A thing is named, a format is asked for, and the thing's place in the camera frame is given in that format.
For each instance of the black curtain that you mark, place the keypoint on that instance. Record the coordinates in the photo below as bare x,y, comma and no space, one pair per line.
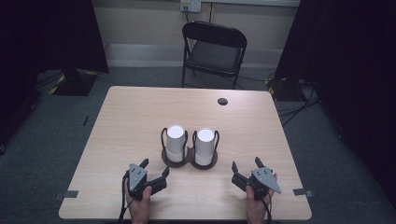
46,34
348,62

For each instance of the person's left hand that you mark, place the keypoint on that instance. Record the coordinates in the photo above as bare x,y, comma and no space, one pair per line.
140,211

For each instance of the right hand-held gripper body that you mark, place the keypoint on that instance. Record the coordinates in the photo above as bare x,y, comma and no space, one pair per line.
263,180

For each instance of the white paper cup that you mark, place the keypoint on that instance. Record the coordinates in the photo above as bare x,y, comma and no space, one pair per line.
205,144
176,141

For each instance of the black stand base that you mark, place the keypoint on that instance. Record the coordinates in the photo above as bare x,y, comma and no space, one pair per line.
281,88
74,82

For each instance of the white wall socket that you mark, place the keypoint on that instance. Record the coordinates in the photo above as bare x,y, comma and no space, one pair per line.
190,5

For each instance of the small black floor object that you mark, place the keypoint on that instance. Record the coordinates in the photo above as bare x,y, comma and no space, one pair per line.
85,120

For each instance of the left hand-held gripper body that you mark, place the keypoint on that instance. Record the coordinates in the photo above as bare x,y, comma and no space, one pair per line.
137,179

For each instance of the black double cup holder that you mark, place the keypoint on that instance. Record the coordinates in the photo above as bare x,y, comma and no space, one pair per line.
190,160

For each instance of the person's right hand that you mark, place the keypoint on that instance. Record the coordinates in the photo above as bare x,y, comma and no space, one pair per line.
255,211

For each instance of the black folding chair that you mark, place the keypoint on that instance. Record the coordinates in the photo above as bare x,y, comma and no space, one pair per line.
213,54

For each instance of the grey tape strip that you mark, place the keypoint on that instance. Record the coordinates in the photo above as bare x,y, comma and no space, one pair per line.
67,194
302,192

